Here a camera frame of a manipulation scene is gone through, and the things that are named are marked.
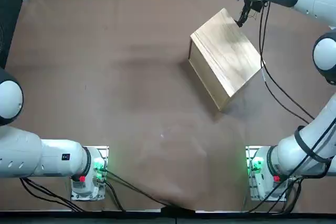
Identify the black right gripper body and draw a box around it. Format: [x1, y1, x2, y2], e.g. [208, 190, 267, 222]
[243, 0, 263, 14]

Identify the wooden drawer box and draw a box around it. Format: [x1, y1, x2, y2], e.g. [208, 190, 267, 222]
[186, 8, 266, 112]

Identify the black cable with white tag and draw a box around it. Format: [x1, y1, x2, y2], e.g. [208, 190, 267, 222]
[258, 1, 316, 125]

